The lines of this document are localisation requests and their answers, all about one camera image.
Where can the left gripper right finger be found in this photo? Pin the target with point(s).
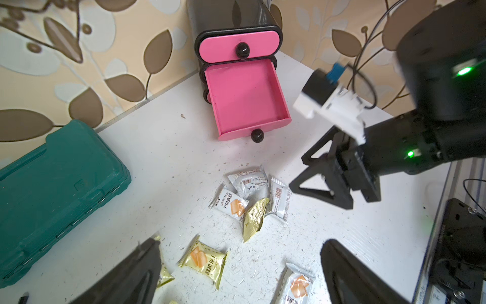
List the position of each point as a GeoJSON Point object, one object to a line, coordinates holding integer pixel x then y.
{"type": "Point", "coordinates": [350, 281]}

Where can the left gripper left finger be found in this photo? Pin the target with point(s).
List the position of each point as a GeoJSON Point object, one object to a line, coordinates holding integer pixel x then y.
{"type": "Point", "coordinates": [133, 280]}

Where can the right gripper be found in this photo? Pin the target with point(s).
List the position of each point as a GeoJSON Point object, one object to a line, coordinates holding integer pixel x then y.
{"type": "Point", "coordinates": [334, 175]}

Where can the pink drawer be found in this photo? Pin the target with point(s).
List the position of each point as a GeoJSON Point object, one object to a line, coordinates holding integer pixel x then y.
{"type": "Point", "coordinates": [246, 96]}
{"type": "Point", "coordinates": [229, 48]}

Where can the black pink drawer cabinet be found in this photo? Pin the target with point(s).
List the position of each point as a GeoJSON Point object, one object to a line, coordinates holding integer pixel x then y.
{"type": "Point", "coordinates": [218, 18]}

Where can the pink top drawer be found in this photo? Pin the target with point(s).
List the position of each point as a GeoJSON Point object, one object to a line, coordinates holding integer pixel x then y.
{"type": "Point", "coordinates": [229, 48]}

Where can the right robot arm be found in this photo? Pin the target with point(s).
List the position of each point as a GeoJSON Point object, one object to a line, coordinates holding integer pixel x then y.
{"type": "Point", "coordinates": [442, 59]}

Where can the yellow cookie packet left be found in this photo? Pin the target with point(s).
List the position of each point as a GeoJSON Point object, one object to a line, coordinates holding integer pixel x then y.
{"type": "Point", "coordinates": [165, 276]}

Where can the yellow cookie packet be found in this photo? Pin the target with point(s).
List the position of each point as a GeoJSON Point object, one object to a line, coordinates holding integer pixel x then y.
{"type": "Point", "coordinates": [165, 276]}
{"type": "Point", "coordinates": [205, 260]}
{"type": "Point", "coordinates": [253, 220]}

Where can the white cookie packet centre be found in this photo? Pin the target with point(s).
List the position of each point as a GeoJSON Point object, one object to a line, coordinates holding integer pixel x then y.
{"type": "Point", "coordinates": [295, 285]}

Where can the white cookie packet barcode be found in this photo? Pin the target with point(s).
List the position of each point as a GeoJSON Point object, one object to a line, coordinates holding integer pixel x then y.
{"type": "Point", "coordinates": [280, 198]}

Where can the yellow cookie packet middle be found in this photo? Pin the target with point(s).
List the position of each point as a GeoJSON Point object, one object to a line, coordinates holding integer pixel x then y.
{"type": "Point", "coordinates": [205, 260]}

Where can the white cookie packet top right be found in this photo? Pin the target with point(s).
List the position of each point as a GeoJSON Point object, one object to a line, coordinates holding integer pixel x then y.
{"type": "Point", "coordinates": [251, 183]}

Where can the yellow cookie packet right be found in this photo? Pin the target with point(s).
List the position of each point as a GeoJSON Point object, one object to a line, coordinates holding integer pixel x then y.
{"type": "Point", "coordinates": [253, 220]}

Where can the black hex key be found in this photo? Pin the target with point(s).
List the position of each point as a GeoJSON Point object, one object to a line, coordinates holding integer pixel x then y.
{"type": "Point", "coordinates": [24, 298]}

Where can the white cookie packet orange print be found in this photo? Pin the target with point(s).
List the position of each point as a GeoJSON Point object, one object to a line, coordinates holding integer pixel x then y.
{"type": "Point", "coordinates": [229, 203]}

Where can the green plastic tool case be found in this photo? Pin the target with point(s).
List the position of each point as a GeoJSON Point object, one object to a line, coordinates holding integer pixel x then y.
{"type": "Point", "coordinates": [49, 191]}

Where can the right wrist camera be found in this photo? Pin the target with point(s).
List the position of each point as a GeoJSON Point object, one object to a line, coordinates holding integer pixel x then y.
{"type": "Point", "coordinates": [323, 95]}

